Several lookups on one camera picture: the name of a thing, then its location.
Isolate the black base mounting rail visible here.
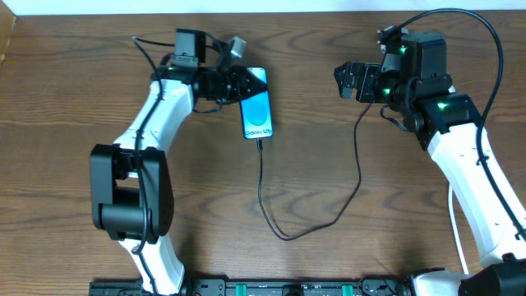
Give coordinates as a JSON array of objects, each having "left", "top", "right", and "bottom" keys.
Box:
[{"left": 87, "top": 277, "right": 414, "bottom": 296}]

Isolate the black USB charging cable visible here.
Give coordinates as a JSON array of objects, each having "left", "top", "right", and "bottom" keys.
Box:
[{"left": 256, "top": 102, "right": 373, "bottom": 243}]

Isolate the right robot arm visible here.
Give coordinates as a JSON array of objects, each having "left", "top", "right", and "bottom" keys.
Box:
[{"left": 334, "top": 27, "right": 525, "bottom": 295}]

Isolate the blue Galaxy smartphone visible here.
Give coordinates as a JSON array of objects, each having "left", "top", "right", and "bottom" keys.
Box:
[{"left": 240, "top": 67, "right": 273, "bottom": 140}]

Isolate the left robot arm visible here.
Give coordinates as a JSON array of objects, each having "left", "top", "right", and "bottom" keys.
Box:
[{"left": 90, "top": 29, "right": 274, "bottom": 295}]

